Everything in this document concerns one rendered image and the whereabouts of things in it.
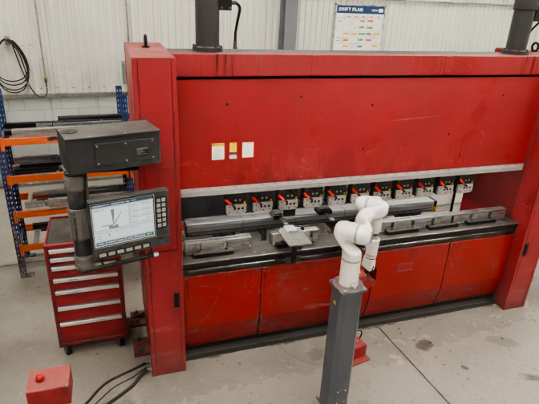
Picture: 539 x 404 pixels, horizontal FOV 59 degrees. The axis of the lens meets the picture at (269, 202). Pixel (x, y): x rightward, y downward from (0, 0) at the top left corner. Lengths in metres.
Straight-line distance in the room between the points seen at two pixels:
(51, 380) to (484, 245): 3.56
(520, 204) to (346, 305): 2.26
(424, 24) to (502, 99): 4.96
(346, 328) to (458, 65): 2.10
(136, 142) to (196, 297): 1.41
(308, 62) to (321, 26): 4.73
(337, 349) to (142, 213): 1.52
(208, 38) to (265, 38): 4.49
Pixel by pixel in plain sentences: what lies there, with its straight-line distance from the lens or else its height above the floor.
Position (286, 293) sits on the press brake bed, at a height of 0.49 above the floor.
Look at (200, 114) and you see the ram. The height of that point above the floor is 1.92.
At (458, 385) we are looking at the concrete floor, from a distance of 4.15.
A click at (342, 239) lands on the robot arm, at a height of 1.33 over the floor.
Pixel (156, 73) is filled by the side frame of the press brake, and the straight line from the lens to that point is 2.91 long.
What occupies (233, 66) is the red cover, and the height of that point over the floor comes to 2.23.
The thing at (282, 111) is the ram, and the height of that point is 1.92.
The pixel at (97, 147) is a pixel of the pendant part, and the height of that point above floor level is 1.89.
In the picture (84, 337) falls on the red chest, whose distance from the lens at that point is 4.08.
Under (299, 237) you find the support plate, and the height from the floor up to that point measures 1.00.
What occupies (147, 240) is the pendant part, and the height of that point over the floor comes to 1.30.
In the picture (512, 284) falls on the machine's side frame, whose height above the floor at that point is 0.29.
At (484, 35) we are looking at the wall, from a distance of 10.02.
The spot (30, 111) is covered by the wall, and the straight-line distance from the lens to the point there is 7.32.
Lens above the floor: 2.66
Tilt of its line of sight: 23 degrees down
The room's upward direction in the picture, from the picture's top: 3 degrees clockwise
